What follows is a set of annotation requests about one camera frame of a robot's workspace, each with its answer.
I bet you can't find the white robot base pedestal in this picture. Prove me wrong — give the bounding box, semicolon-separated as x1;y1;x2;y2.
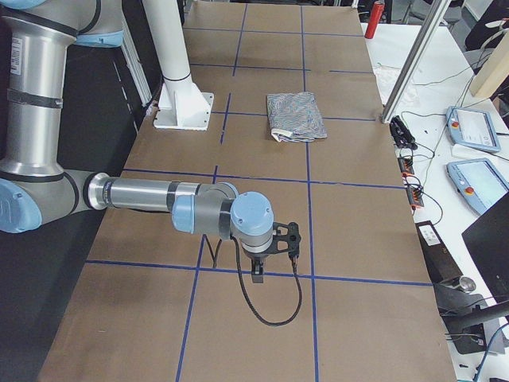
142;0;214;131

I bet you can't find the black spare gripper tool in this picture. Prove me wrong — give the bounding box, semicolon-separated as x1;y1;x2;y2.
389;115;418;150

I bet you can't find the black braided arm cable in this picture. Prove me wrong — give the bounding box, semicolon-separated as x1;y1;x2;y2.
202;232;303;326

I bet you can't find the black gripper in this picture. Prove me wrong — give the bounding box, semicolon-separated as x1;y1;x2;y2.
243;222;301;284

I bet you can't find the red cylinder bottle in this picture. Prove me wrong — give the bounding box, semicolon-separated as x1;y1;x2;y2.
364;1;385;40

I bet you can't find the black monitor arm base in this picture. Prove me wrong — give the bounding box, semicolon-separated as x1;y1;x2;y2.
433;283;508;355

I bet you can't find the near blue teach pendant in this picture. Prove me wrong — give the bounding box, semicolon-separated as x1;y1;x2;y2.
446;158;508;215

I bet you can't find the aluminium frame post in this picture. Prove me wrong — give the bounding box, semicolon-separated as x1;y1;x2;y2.
381;0;450;123

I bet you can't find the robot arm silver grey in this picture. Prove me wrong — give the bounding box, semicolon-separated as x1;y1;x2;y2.
1;1;301;290

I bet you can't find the black box with label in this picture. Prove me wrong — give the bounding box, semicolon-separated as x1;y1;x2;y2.
415;220;463;283

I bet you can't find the orange black usb hub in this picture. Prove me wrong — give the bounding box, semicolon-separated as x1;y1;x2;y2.
406;183;424;210

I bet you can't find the far blue teach pendant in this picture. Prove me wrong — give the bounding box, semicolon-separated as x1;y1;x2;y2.
446;107;501;153

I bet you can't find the black monitor corner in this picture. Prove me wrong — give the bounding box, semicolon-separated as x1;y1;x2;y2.
462;196;508;302

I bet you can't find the navy white striped polo shirt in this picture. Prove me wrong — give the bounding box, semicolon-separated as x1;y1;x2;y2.
266;92;328;142

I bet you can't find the blue teach pendant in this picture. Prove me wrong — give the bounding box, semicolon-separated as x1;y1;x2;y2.
446;107;501;153
446;158;508;215

